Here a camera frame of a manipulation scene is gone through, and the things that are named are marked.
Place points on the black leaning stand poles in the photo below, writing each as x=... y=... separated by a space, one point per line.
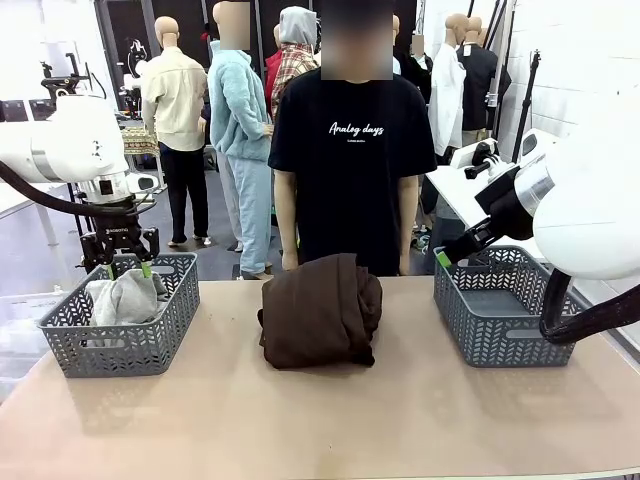
x=501 y=75

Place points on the mannequin in teal fleece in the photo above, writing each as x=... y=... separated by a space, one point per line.
x=240 y=125

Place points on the dark brown garment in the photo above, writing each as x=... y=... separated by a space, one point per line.
x=315 y=310

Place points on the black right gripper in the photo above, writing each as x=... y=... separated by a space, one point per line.
x=505 y=210

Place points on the light grey garment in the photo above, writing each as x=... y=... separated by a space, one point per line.
x=125 y=300

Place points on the grey plastic lattice basket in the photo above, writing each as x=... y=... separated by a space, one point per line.
x=125 y=350
x=500 y=345

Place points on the person's left forearm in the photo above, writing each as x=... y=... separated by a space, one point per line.
x=408 y=215

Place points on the mannequin in white shirt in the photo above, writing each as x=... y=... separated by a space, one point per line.
x=445 y=110

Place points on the mannequin in plaid hooded shirt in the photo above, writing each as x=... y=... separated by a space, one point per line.
x=295 y=55

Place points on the person's right forearm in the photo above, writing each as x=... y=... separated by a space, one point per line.
x=286 y=215

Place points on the black camera tripod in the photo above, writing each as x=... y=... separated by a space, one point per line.
x=62 y=82

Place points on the table with patterned cloth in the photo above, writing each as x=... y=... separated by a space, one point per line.
x=142 y=140

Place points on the plain white table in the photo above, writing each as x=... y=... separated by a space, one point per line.
x=20 y=200

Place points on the black light stand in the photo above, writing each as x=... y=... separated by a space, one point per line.
x=526 y=110

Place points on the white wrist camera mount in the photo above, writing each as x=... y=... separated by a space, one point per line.
x=467 y=155
x=147 y=184

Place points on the mannequin in red top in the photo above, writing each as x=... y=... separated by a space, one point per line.
x=272 y=70

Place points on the person's right hand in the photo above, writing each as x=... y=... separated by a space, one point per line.
x=291 y=261

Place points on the mannequin in black shirt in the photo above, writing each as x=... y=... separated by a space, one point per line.
x=480 y=90

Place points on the mannequin in cream shirt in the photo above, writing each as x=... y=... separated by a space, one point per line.
x=175 y=110

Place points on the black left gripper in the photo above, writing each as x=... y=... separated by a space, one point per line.
x=117 y=220

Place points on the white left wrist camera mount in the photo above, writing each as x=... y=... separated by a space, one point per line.
x=147 y=184

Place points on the person's left hand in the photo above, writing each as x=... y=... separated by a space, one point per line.
x=409 y=266

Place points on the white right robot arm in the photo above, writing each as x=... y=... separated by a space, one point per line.
x=590 y=210

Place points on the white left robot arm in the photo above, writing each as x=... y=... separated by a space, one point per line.
x=75 y=140

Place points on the person in black t-shirt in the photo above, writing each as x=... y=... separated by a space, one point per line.
x=350 y=200

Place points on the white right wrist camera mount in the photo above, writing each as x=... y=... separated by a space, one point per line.
x=467 y=155

